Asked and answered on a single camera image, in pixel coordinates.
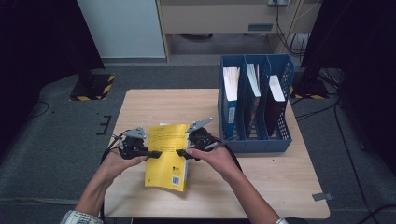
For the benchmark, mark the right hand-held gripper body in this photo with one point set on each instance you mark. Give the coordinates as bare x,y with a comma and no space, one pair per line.
202,140

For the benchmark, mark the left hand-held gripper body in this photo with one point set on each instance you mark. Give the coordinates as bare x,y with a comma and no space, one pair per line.
132,146

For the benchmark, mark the yellow book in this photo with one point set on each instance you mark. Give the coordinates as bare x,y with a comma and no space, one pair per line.
165,171

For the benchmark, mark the bright blue book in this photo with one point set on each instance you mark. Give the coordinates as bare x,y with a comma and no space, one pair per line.
231,84

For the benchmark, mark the black book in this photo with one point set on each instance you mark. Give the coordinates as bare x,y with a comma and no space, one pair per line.
275,115

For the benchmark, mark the teal illustrated book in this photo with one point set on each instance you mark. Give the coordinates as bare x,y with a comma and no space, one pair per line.
252,81

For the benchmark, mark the blue plastic file rack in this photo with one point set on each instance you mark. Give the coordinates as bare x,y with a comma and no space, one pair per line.
280,146

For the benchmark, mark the person's right hand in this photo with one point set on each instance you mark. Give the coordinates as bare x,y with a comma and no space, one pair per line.
221,161

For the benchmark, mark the person's left hand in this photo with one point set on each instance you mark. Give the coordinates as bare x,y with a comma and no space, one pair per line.
115,169

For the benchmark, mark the person's left patterned sleeve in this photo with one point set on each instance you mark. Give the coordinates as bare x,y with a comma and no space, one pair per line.
79,217

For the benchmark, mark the person's patterned sleeve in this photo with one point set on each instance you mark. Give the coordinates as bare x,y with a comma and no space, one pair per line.
79,217
280,221

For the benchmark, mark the person's right patterned sleeve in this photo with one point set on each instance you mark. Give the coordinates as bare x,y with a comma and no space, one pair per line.
280,221

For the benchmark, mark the white panel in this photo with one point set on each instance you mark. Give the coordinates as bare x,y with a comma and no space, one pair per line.
124,28

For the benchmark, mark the beige wooden cabinet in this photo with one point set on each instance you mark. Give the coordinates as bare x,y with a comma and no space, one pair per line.
202,18

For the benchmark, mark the grey cabinet label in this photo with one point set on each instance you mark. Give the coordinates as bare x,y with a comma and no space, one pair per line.
260,27

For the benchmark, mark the grey tape piece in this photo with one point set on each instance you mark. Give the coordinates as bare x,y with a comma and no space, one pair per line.
322,196

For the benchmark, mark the black curtain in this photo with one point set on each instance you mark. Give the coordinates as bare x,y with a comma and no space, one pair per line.
367,46
37,37

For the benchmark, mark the white power strip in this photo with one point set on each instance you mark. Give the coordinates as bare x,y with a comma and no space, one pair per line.
277,2

